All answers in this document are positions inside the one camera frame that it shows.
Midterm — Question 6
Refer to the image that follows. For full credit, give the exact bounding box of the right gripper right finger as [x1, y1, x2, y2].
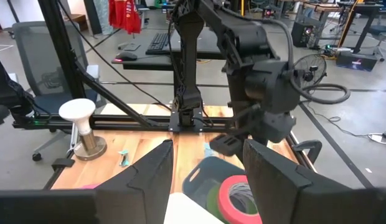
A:
[242, 139, 386, 224]

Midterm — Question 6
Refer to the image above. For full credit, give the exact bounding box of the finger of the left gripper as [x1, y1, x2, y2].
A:
[210, 134, 243, 157]

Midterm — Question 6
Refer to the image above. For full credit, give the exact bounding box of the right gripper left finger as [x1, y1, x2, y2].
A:
[0, 139, 174, 224]

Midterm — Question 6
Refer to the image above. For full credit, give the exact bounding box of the teal staple remover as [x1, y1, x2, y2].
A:
[204, 142, 219, 158]
[118, 149, 131, 167]

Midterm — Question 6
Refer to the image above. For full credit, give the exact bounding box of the red tape roll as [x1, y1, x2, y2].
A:
[217, 175, 263, 224]

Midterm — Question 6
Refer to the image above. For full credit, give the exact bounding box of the green tape roll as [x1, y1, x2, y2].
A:
[206, 183, 231, 224]

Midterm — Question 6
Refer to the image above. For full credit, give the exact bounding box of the teal plastic bin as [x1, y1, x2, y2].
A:
[182, 156, 247, 224]

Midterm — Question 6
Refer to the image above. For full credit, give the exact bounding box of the black table clamp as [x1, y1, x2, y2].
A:
[51, 157, 75, 171]
[291, 139, 323, 164]

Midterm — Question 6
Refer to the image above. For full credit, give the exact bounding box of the black floor fan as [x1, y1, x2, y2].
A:
[293, 53, 328, 91]

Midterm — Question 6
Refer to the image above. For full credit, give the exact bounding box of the white lamp on metal base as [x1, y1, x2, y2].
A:
[58, 98, 108, 162]

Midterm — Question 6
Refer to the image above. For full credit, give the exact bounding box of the black computer case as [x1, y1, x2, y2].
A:
[336, 51, 378, 72]

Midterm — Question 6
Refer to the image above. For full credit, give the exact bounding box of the black desk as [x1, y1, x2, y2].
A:
[111, 26, 231, 72]

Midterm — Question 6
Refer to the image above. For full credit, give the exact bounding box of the black keyboard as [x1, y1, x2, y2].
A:
[145, 32, 172, 56]

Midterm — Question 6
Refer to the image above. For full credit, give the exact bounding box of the black computer mouse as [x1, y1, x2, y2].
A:
[114, 51, 138, 62]

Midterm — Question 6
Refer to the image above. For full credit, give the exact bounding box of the red hanging clothing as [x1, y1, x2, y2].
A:
[108, 0, 143, 35]

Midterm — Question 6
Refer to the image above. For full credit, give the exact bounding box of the grey mesh office chair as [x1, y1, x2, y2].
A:
[11, 21, 99, 162]

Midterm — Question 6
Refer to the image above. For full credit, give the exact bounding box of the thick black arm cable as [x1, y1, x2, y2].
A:
[258, 17, 352, 106]

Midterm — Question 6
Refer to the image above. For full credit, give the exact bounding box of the silver aluminium bracket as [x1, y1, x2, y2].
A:
[69, 123, 80, 153]

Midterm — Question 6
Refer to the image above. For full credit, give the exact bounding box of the white power strip with cables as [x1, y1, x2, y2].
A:
[367, 130, 386, 145]

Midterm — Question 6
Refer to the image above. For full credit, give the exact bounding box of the black aluminium rig frame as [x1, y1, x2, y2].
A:
[12, 0, 321, 190]

